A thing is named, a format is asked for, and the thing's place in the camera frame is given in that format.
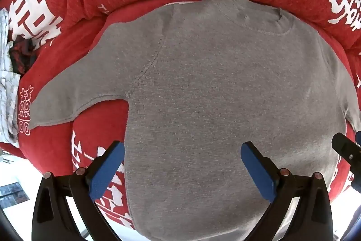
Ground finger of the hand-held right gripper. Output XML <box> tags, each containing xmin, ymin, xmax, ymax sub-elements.
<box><xmin>331</xmin><ymin>132</ymin><xmax>361</xmax><ymax>167</ymax></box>

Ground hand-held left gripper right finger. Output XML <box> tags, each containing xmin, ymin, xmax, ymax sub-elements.
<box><xmin>241</xmin><ymin>141</ymin><xmax>335</xmax><ymax>241</ymax></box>

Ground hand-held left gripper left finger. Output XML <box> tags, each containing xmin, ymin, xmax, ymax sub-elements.
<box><xmin>32</xmin><ymin>141</ymin><xmax>126</xmax><ymax>241</ymax></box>

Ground grey sweater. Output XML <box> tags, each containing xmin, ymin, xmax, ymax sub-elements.
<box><xmin>28</xmin><ymin>0</ymin><xmax>361</xmax><ymax>241</ymax></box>

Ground white patterned cloth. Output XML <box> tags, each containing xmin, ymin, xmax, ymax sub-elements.
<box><xmin>0</xmin><ymin>8</ymin><xmax>21</xmax><ymax>148</ymax></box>

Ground dark red cloth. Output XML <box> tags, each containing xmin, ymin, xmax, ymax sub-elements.
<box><xmin>8</xmin><ymin>39</ymin><xmax>38</xmax><ymax>75</ymax></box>

